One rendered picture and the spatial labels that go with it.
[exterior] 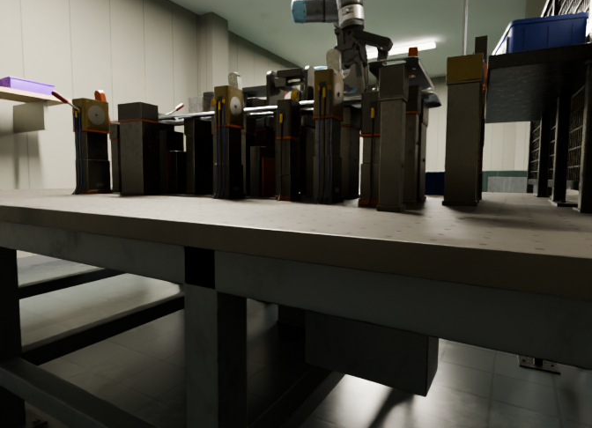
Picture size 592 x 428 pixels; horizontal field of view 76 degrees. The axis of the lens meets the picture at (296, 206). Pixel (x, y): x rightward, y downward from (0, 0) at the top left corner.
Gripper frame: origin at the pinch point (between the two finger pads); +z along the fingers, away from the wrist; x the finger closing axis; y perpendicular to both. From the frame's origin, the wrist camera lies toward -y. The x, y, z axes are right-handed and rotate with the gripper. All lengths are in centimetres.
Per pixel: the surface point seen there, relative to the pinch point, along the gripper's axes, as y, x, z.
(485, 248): -30, 70, 36
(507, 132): -78, -714, -52
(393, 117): -14.7, 35.0, 15.4
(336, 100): 2.9, 17.8, 5.6
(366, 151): -4.0, 17.4, 19.8
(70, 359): 130, 17, 89
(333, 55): 4.1, 13.2, -7.9
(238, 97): 37.3, 11.6, -3.2
